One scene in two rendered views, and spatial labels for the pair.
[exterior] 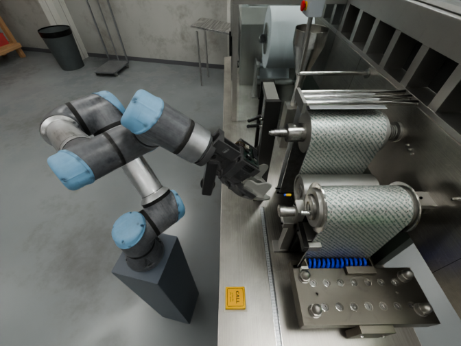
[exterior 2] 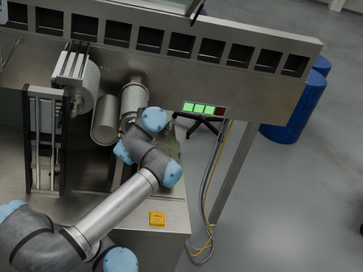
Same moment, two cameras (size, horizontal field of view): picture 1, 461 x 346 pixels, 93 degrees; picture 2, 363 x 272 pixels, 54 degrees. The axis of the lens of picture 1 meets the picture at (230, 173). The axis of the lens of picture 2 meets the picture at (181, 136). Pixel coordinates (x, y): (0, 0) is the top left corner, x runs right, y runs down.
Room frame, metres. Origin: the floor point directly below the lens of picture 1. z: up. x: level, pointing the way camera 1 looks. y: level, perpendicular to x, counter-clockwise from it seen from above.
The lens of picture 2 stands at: (0.47, 1.05, 2.20)
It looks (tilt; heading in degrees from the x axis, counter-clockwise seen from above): 36 degrees down; 256
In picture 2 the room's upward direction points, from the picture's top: 16 degrees clockwise
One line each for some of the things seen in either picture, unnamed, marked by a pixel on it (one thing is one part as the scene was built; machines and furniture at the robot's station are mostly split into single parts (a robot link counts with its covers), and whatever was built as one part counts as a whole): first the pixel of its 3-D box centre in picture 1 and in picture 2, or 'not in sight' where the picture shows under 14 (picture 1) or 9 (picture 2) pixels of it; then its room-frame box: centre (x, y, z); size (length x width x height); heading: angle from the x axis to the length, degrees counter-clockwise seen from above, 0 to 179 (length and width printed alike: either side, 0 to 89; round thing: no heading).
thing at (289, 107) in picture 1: (294, 101); not in sight; (1.09, -0.35, 1.19); 0.14 x 0.14 x 0.57
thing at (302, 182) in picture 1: (333, 190); (106, 119); (0.49, -0.37, 1.18); 0.26 x 0.12 x 0.12; 91
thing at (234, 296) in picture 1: (234, 298); (157, 218); (0.20, -0.02, 0.91); 0.07 x 0.07 x 0.02; 1
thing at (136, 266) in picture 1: (142, 248); not in sight; (0.37, 0.35, 0.95); 0.15 x 0.15 x 0.10
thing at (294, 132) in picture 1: (295, 132); (75, 104); (0.62, -0.22, 1.34); 0.06 x 0.06 x 0.06; 1
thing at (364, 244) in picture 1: (346, 246); not in sight; (0.31, -0.37, 1.11); 0.23 x 0.01 x 0.18; 91
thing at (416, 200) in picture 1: (398, 206); (134, 95); (0.37, -0.50, 1.25); 0.15 x 0.01 x 0.15; 1
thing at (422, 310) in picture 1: (424, 308); (169, 124); (0.14, -0.57, 1.05); 0.04 x 0.04 x 0.04
